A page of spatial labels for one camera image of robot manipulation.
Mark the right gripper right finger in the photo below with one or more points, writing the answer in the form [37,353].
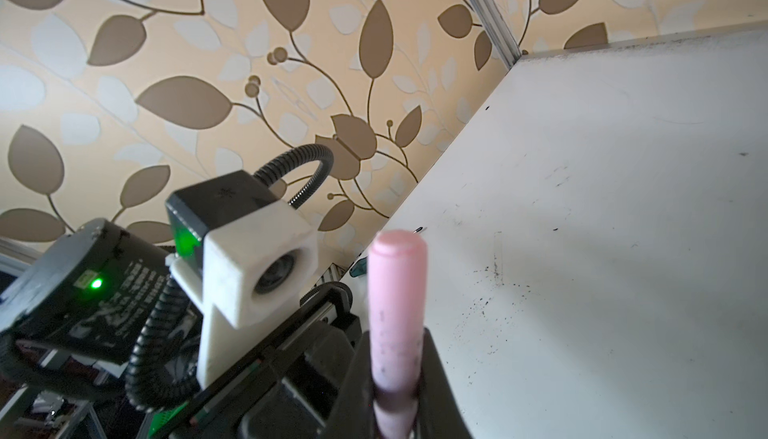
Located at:
[438,415]

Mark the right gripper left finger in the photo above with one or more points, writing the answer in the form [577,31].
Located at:
[352,415]

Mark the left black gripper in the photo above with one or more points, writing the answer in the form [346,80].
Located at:
[287,385]

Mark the pink pen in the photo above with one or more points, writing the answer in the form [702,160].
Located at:
[397,277]

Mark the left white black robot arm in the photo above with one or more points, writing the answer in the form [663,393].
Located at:
[100,317]

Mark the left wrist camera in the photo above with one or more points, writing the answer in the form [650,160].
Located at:
[243,257]

